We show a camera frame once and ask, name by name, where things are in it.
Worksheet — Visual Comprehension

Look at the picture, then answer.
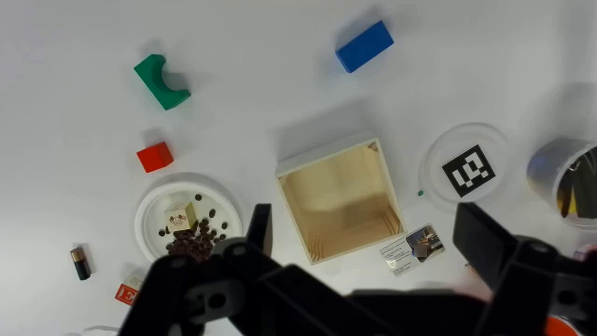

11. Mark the green arch block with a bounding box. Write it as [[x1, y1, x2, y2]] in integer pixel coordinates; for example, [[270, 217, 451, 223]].
[[134, 55, 190, 111]]

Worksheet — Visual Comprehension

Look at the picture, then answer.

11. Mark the small red block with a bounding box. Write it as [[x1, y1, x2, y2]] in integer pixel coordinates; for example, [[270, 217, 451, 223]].
[[136, 143, 173, 174]]

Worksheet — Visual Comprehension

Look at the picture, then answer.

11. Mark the small printed card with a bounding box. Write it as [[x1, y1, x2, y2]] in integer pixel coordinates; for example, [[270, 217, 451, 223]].
[[380, 227, 444, 275]]

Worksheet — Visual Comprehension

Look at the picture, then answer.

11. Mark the clear lid with marker tag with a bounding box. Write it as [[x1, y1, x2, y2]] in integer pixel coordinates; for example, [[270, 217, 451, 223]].
[[419, 124, 509, 206]]

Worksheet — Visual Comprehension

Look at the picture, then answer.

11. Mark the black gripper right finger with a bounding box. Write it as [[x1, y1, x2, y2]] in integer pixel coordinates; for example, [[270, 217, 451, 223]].
[[453, 204, 516, 281]]

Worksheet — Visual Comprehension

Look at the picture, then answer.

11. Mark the open wooden box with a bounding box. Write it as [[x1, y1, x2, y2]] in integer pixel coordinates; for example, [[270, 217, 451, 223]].
[[276, 135, 403, 264]]

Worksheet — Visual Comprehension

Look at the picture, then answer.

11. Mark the white dish with beans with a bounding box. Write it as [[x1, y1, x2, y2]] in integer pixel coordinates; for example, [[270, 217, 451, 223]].
[[132, 174, 244, 262]]

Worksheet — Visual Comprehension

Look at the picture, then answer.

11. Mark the small dark battery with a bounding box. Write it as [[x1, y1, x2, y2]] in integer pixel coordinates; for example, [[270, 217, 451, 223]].
[[69, 247, 91, 281]]

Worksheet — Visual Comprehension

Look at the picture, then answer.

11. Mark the red and white tag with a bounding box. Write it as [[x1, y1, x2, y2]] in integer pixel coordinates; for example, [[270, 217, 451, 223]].
[[113, 270, 145, 307]]

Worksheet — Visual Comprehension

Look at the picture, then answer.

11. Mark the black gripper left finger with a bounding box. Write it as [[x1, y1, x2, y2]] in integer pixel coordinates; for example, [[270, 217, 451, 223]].
[[246, 204, 272, 257]]

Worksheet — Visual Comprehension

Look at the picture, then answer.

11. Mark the blue rectangular block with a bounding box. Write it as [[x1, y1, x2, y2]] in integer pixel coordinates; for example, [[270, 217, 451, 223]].
[[335, 21, 393, 74]]

